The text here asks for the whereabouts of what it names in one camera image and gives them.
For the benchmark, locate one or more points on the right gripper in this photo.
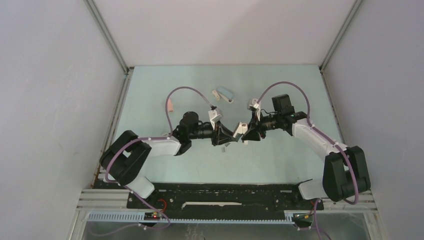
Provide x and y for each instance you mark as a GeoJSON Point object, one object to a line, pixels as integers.
{"type": "Point", "coordinates": [253, 133]}

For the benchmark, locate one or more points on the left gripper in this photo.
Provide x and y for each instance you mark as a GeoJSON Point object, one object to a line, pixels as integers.
{"type": "Point", "coordinates": [220, 131]}

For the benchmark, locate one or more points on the white stapler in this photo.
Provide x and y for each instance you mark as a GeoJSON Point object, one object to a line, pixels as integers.
{"type": "Point", "coordinates": [239, 131]}

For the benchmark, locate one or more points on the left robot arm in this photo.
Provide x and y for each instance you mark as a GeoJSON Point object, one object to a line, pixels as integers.
{"type": "Point", "coordinates": [124, 159]}

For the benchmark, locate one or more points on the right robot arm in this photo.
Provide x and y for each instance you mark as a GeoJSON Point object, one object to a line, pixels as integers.
{"type": "Point", "coordinates": [345, 173]}

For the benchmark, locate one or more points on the blue stapler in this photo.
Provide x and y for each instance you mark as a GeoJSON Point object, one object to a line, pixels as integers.
{"type": "Point", "coordinates": [227, 95]}

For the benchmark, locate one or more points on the small cream stapler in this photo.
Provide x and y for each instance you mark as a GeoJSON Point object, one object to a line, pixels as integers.
{"type": "Point", "coordinates": [216, 95]}

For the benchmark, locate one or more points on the pink stapler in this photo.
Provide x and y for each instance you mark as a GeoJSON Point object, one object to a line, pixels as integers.
{"type": "Point", "coordinates": [169, 106]}

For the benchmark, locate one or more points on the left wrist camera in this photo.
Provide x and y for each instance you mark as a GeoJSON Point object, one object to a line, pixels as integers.
{"type": "Point", "coordinates": [215, 116]}

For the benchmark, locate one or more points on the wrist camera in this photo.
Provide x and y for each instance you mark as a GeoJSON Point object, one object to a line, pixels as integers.
{"type": "Point", "coordinates": [254, 106]}
{"type": "Point", "coordinates": [215, 116]}

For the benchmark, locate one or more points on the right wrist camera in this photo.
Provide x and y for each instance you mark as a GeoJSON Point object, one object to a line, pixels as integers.
{"type": "Point", "coordinates": [254, 106]}

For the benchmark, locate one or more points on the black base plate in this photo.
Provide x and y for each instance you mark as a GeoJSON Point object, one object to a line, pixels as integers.
{"type": "Point", "coordinates": [228, 201]}

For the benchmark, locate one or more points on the blue cable duct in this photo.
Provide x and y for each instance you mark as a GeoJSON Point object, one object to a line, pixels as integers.
{"type": "Point", "coordinates": [141, 217]}

